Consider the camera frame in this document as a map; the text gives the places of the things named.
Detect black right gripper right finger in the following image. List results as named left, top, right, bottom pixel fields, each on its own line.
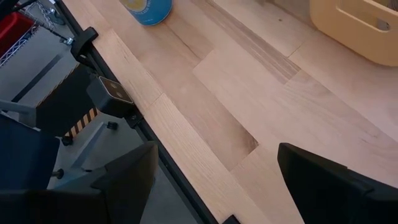
left=276, top=142, right=398, bottom=224

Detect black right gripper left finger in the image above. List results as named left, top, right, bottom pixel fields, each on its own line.
left=0, top=141, right=160, bottom=224

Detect yellow plastic bin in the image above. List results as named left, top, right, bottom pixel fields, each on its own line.
left=309, top=0, right=398, bottom=68

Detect Spindrift sparkling water can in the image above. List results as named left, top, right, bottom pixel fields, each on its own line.
left=119, top=0, right=174, bottom=27

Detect grey wheeled chair base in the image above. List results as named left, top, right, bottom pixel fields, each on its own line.
left=0, top=98, right=119, bottom=189

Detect dark blue panel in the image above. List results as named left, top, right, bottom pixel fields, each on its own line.
left=0, top=113, right=60, bottom=191

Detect black mat orange stripes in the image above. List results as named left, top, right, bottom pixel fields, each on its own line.
left=35, top=62, right=102, bottom=139

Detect red storage bin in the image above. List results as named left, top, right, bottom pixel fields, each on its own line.
left=0, top=11, right=35, bottom=58

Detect black table-level camera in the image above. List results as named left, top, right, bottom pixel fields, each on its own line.
left=86, top=75, right=136, bottom=119

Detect black rail clamp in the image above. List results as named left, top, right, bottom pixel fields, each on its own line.
left=70, top=26, right=100, bottom=68

